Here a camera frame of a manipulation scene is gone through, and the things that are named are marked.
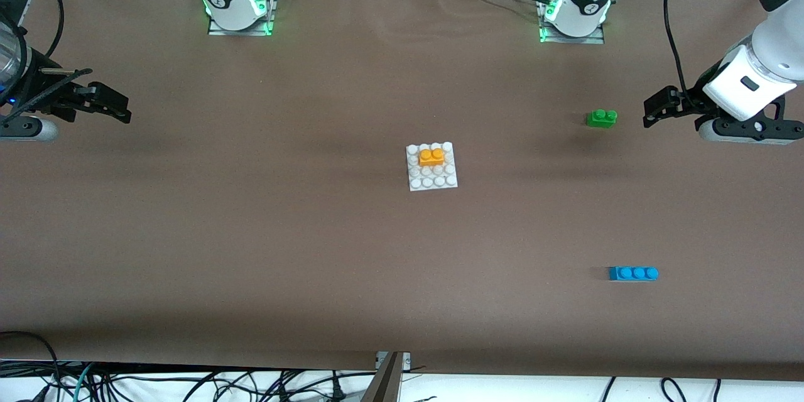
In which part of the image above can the blue three-stud block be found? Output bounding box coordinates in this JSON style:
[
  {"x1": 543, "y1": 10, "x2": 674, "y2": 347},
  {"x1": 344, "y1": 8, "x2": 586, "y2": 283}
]
[{"x1": 608, "y1": 266, "x2": 660, "y2": 282}]

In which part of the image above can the black looped floor cable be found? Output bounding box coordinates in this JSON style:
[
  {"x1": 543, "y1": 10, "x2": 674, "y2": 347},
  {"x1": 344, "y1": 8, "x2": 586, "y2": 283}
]
[{"x1": 0, "y1": 330, "x2": 62, "y2": 402}]

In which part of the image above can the teal floor cable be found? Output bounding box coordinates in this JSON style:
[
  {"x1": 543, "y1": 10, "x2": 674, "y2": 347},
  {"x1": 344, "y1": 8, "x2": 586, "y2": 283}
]
[{"x1": 72, "y1": 362, "x2": 96, "y2": 402}]

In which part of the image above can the brown table cover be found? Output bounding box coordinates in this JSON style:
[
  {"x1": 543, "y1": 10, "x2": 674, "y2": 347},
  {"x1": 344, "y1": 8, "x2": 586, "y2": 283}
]
[{"x1": 0, "y1": 0, "x2": 804, "y2": 383}]

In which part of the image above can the dark brown metal bar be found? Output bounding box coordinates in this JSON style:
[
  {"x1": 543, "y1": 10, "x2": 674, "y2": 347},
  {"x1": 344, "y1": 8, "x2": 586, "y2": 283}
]
[{"x1": 361, "y1": 352, "x2": 403, "y2": 402}]

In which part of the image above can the white studded base plate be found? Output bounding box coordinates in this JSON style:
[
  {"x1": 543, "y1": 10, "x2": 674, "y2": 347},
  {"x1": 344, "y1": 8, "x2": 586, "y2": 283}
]
[{"x1": 406, "y1": 142, "x2": 459, "y2": 192}]

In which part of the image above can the silver metal bracket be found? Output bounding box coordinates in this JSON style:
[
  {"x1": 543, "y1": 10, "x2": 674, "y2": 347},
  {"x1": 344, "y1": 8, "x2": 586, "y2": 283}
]
[{"x1": 375, "y1": 351, "x2": 412, "y2": 370}]

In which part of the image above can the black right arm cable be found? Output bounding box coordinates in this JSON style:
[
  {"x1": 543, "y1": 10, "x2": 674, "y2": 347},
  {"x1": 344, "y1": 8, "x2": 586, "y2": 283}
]
[{"x1": 48, "y1": 0, "x2": 66, "y2": 60}]

